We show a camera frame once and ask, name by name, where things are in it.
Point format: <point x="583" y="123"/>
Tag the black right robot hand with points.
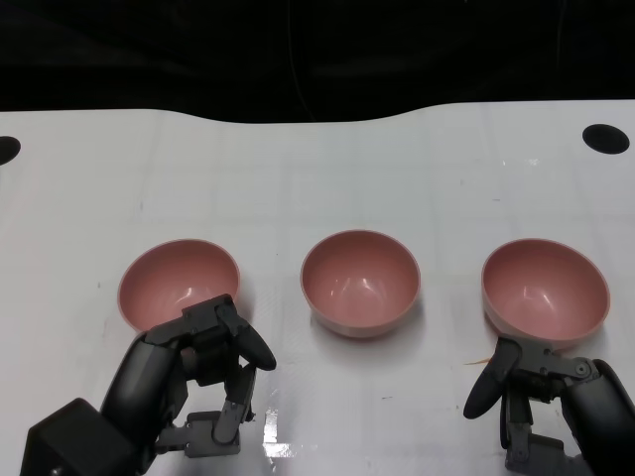
<point x="595" y="396"/>

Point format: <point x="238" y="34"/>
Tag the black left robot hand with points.
<point x="144" y="377"/>

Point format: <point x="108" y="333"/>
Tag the pink plastic bowl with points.
<point x="359" y="287"/>
<point x="543" y="292"/>
<point x="173" y="277"/>

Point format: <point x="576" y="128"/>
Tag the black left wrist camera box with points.
<point x="74" y="439"/>

